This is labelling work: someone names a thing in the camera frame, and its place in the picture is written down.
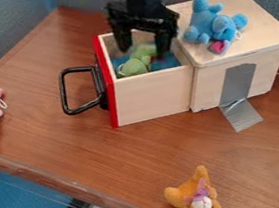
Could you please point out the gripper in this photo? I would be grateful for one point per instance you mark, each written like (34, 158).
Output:
(144, 15)

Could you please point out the drawer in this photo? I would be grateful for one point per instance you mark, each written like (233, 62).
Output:
(143, 85)

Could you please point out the green plush toy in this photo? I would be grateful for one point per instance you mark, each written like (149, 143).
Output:
(135, 62)

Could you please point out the blue plush toy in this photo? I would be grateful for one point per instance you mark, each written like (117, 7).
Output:
(213, 23)

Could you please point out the cabinet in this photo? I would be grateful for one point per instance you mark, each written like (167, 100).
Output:
(237, 54)

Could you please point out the grey tape strip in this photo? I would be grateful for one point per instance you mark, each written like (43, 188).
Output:
(238, 98)

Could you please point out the orange plush toy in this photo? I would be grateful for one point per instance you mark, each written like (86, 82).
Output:
(196, 199)

